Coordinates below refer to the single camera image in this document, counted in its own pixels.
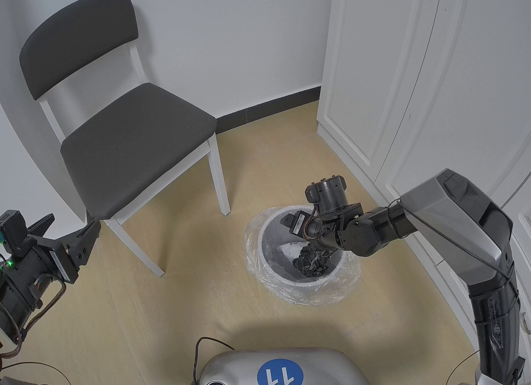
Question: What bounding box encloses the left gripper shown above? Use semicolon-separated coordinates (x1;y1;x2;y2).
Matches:
0;213;102;323

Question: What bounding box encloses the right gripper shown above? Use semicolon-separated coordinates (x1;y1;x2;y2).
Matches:
280;210;334;248

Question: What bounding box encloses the black plastic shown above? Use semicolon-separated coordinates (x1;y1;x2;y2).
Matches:
291;244;333;279

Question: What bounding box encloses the clear plastic bag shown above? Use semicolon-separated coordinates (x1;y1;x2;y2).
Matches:
244;205;361;306

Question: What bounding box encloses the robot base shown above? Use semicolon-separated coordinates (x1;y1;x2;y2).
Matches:
201;348;371;385

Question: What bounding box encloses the white trash bin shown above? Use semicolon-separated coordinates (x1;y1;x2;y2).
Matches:
257;208;347;289

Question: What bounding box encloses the white wardrobe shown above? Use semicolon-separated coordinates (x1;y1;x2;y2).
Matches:
316;0;531;266

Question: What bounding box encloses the grey and white chair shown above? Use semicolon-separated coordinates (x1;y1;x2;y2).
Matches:
19;0;231;278

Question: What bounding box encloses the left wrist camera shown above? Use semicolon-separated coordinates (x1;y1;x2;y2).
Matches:
0;209;37;256

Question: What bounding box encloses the black cable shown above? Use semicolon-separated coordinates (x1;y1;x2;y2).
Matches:
193;337;237;385

